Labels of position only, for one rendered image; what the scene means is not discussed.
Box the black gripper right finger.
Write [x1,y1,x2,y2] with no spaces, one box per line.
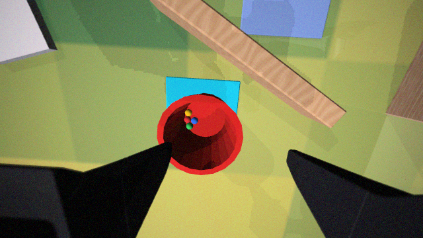
[286,149,423,238]

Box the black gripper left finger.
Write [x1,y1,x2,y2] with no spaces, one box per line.
[0,142,172,238]

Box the white flat rectangular block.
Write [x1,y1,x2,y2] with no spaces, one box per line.
[0,0,58,65]

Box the tan wooden plank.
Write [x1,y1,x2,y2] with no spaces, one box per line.
[150,0,346,128]

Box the red cup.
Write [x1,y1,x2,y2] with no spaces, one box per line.
[157,93,243,175]

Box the green marble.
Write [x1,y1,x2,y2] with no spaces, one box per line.
[186,122,193,130]

